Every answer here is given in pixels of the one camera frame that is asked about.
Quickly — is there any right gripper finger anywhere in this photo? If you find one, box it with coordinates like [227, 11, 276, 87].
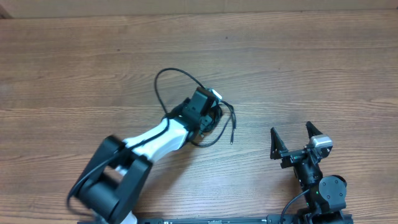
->
[270, 127, 288, 160]
[305, 121, 322, 139]

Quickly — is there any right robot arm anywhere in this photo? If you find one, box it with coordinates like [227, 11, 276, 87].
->
[270, 121, 353, 224]

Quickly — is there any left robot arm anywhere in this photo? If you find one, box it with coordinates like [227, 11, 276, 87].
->
[67, 87, 222, 223]

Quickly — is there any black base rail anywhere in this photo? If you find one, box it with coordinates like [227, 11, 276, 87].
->
[137, 214, 281, 224]

